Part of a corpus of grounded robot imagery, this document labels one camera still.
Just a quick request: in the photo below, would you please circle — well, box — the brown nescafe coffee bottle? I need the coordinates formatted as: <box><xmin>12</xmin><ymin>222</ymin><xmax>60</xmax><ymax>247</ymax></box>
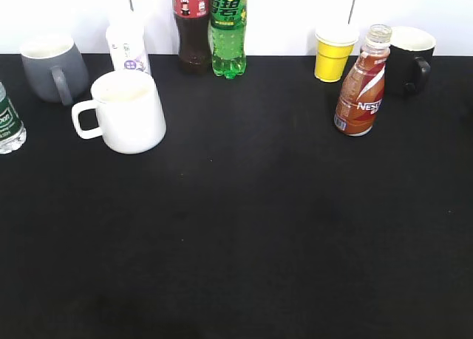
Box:
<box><xmin>334</xmin><ymin>24</ymin><xmax>392</xmax><ymax>137</ymax></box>

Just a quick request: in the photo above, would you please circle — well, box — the white yogurt drink bottle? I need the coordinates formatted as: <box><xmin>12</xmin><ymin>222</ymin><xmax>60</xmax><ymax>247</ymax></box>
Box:
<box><xmin>105</xmin><ymin>10</ymin><xmax>152</xmax><ymax>75</ymax></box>

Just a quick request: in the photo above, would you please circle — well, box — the green sprite bottle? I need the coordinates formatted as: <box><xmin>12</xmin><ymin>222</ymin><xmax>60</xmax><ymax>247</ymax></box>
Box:
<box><xmin>210</xmin><ymin>0</ymin><xmax>248</xmax><ymax>79</ymax></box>

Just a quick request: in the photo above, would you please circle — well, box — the clear water bottle green label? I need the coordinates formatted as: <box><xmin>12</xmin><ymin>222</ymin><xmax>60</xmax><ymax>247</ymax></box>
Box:
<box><xmin>0</xmin><ymin>83</ymin><xmax>27</xmax><ymax>154</ymax></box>

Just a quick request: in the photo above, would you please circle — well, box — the grey ceramic mug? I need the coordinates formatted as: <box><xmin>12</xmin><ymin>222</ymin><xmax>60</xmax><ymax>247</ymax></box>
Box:
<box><xmin>20</xmin><ymin>34</ymin><xmax>89</xmax><ymax>106</ymax></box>

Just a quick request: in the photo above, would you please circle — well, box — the black ceramic mug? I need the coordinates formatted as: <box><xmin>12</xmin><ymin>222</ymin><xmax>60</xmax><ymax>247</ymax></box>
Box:
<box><xmin>385</xmin><ymin>26</ymin><xmax>437</xmax><ymax>97</ymax></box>

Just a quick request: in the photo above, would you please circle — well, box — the cola bottle red label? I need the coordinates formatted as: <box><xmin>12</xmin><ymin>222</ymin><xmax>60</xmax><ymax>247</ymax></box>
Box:
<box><xmin>172</xmin><ymin>0</ymin><xmax>211</xmax><ymax>74</ymax></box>

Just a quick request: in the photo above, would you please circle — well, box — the yellow paper cup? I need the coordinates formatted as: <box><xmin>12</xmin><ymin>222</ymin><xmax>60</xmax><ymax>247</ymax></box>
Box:
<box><xmin>314</xmin><ymin>24</ymin><xmax>359</xmax><ymax>83</ymax></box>

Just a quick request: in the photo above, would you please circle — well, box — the white ceramic mug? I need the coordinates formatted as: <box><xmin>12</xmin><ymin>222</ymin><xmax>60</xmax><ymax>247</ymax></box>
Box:
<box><xmin>71</xmin><ymin>70</ymin><xmax>166</xmax><ymax>154</ymax></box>

